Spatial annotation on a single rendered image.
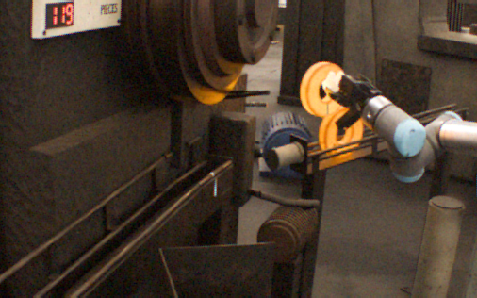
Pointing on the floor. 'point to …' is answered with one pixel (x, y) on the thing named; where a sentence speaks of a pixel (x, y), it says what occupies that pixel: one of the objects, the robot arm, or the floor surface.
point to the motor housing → (287, 246)
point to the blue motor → (280, 129)
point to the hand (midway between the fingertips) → (324, 82)
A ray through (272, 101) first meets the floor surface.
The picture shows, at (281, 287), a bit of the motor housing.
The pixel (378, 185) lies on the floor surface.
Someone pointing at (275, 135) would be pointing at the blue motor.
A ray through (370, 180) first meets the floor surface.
